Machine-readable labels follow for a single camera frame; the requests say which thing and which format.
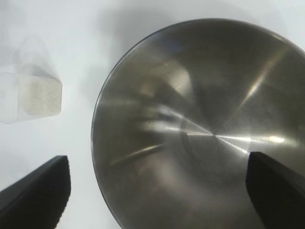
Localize white uncooked rice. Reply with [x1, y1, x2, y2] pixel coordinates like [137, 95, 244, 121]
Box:
[19, 76, 63, 117]

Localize stainless steel mixing bowl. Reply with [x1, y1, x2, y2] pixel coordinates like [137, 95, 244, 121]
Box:
[90, 17, 305, 229]

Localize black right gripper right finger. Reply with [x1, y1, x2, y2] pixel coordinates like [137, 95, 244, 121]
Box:
[245, 151, 305, 229]

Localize clear plastic measuring cup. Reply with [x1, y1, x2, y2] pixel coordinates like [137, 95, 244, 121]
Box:
[0, 35, 64, 125]

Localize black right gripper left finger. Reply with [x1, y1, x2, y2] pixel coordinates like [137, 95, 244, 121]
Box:
[0, 155, 72, 229]

